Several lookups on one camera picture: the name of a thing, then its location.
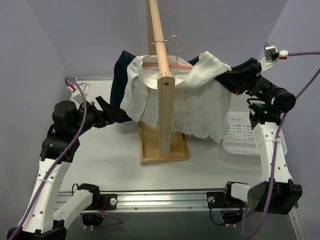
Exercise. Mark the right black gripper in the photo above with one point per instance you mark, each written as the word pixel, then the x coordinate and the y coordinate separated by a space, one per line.
pixel 246 76

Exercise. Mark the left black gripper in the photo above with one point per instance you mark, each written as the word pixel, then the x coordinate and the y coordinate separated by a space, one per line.
pixel 99 114

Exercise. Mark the white pleated skirt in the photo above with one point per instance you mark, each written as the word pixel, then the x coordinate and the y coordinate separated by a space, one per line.
pixel 201 103

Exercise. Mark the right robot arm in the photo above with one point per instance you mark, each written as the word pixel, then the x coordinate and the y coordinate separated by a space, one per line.
pixel 276 193

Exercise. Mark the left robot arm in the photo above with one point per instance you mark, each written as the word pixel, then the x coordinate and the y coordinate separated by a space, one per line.
pixel 41 220

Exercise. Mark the dark hanger with metal hook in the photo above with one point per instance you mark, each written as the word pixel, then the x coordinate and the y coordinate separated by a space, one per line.
pixel 163 42

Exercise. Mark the dark blue denim garment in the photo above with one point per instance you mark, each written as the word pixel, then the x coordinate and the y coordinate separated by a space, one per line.
pixel 120 80

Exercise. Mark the wooden clothes rack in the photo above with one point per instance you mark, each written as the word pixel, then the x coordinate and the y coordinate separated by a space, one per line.
pixel 160 145

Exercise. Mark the white plastic basket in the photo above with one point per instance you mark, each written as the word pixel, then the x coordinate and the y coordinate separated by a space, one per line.
pixel 240 144

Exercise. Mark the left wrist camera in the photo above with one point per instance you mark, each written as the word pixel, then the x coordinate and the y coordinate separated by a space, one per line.
pixel 76 92

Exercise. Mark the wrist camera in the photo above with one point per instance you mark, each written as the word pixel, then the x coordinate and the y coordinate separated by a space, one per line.
pixel 271 56
pixel 76 92

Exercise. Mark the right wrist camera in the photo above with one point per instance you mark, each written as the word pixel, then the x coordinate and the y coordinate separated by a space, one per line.
pixel 271 56

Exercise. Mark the aluminium mounting rail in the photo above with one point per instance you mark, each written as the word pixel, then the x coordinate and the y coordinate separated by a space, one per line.
pixel 194 200

